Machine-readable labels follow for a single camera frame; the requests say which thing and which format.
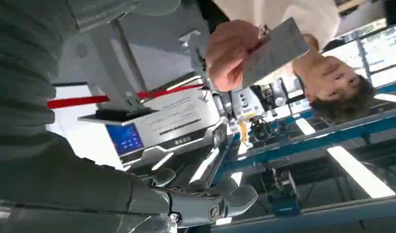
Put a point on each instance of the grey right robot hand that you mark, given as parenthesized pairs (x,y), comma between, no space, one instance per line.
(72,186)

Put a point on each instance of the person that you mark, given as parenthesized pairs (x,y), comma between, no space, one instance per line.
(333,80)

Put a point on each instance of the grey metal stand post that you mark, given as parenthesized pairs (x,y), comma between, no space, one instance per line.
(114,70)

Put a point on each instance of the red barrier belt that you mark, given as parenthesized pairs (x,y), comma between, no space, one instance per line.
(75,101)

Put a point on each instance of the ribbed grey right arm sleeve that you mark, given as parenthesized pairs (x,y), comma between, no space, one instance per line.
(21,70)

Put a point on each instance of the white machine with blue screen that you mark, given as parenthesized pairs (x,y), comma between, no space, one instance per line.
(172,125)

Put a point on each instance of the blue box device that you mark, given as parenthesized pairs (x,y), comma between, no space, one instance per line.
(285,205)

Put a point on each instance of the white device with yellow label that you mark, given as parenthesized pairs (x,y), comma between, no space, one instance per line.
(247,103)

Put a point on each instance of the blue steel beam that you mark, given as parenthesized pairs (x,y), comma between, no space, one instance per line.
(313,140)

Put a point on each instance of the person's hand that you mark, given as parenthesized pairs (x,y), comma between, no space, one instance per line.
(228,54)

